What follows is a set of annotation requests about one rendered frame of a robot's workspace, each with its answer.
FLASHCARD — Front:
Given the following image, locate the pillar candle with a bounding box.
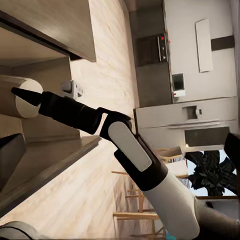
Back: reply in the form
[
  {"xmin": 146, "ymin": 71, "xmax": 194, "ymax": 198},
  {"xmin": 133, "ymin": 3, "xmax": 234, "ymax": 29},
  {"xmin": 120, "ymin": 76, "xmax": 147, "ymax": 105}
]
[{"xmin": 0, "ymin": 74, "xmax": 44, "ymax": 120}]

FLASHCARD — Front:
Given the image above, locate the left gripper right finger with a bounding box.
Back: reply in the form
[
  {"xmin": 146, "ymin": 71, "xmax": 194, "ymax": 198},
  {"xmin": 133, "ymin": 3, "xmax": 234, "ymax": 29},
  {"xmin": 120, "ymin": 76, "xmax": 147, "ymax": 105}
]
[{"xmin": 224, "ymin": 133, "xmax": 240, "ymax": 173}]

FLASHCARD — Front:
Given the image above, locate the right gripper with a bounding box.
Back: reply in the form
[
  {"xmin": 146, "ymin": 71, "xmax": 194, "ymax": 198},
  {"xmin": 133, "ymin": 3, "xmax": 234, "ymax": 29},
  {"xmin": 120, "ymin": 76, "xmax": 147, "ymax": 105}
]
[{"xmin": 11, "ymin": 87, "xmax": 87, "ymax": 128}]

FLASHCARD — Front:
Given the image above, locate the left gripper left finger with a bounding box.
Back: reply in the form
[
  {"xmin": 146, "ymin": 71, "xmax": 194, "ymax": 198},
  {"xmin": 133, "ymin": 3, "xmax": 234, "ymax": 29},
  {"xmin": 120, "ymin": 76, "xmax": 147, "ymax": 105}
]
[{"xmin": 0, "ymin": 133, "xmax": 26, "ymax": 193}]

